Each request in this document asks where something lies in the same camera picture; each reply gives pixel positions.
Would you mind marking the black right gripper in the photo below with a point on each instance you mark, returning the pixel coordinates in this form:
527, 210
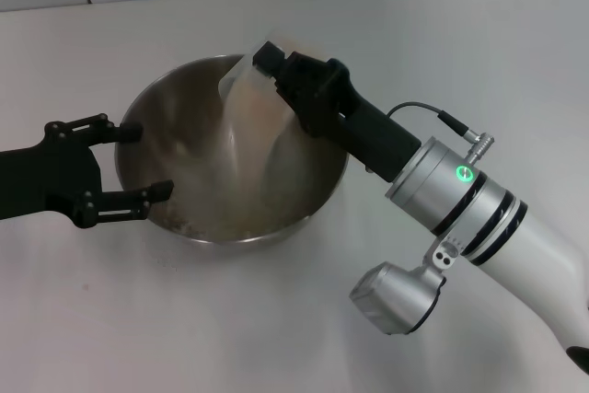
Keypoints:
373, 135

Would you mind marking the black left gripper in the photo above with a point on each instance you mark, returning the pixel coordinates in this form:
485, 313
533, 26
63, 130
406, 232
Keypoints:
50, 176

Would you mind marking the clear plastic cup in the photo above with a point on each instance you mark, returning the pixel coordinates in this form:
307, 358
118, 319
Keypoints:
250, 87

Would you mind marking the white rice grains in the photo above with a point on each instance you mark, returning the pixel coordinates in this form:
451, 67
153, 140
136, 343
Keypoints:
244, 135

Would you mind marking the stainless steel mixing bowl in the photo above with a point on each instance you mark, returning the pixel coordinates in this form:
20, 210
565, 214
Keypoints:
303, 181

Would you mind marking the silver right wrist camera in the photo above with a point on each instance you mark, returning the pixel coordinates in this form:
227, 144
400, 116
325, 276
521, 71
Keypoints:
396, 296

